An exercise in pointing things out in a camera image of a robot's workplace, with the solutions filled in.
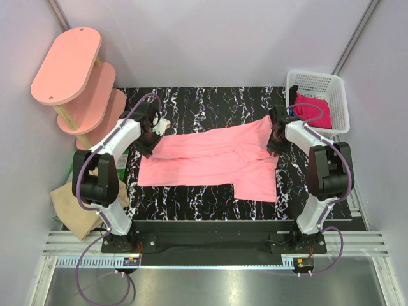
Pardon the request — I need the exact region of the pink t shirt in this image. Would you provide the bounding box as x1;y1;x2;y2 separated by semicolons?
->
138;115;278;202

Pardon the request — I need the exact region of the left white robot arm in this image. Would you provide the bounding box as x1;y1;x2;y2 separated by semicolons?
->
72;99;167;252

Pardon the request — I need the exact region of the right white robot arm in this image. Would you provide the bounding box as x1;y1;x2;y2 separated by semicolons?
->
267;106;354;253

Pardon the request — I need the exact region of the green folded t shirt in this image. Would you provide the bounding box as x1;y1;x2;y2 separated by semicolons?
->
67;149;129;182

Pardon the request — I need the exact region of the magenta t shirt in basket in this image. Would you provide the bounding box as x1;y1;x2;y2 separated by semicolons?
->
293;94;332;129

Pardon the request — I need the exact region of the black garment in basket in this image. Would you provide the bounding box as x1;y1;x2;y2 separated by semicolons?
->
289;85;298;105

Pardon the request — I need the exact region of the white plastic laundry basket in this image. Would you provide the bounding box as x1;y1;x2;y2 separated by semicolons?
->
286;70;350;138

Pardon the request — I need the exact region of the pink three-tier shelf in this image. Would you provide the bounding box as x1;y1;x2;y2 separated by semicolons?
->
31;27;126;150

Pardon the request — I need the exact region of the beige folded t shirt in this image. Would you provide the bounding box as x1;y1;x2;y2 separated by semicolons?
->
50;168;130;241

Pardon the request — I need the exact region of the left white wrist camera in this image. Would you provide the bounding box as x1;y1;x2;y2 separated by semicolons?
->
152;118;171;136

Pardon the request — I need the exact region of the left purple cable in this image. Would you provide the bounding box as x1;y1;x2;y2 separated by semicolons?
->
75;92;163;306

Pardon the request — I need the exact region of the purple cable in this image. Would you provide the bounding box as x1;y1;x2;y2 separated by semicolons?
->
75;92;163;306
285;103;354;277

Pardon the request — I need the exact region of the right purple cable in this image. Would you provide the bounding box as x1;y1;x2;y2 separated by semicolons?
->
285;103;354;277

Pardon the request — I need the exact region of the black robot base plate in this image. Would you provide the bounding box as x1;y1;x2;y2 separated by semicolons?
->
101;220;327;255

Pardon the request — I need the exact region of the aluminium frame rail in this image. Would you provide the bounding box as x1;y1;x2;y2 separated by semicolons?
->
43;231;388;270

